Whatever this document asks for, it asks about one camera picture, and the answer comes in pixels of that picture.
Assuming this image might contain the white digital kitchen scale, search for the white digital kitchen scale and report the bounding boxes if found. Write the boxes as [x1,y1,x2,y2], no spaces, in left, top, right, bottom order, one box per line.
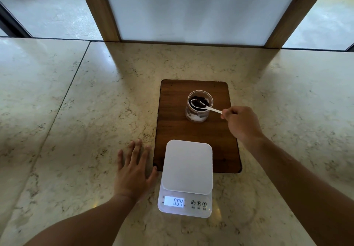
[157,140,213,219]

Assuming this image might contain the person's left hand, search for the person's left hand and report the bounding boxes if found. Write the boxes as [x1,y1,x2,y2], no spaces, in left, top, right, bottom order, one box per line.
[114,140,158,201]

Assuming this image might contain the wooden cutting board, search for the wooden cutting board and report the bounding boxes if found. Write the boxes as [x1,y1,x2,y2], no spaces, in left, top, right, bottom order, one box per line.
[153,79,242,174]

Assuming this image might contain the white plastic spoon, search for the white plastic spoon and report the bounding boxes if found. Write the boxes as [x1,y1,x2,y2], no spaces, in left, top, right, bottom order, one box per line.
[190,99,223,114]

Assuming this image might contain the wooden framed frosted panel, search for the wooden framed frosted panel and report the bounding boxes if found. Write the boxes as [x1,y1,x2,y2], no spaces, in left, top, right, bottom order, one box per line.
[75,0,334,49]

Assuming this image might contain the dark berries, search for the dark berries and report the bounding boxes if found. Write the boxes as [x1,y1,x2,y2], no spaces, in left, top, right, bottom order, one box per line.
[191,96,210,112]

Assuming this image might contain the person's right hand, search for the person's right hand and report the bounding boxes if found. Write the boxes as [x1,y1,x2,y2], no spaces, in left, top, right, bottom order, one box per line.
[221,106,264,144]

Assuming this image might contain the clear plastic dessert cup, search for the clear plastic dessert cup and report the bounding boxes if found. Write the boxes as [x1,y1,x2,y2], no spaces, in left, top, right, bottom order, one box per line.
[185,90,214,123]

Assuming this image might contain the person's left forearm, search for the person's left forearm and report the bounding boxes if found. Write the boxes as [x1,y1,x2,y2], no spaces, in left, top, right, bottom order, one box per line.
[24,194,136,246]

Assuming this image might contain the person's right forearm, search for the person's right forearm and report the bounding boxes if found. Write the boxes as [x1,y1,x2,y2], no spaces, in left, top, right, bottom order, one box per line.
[243,135,354,246]

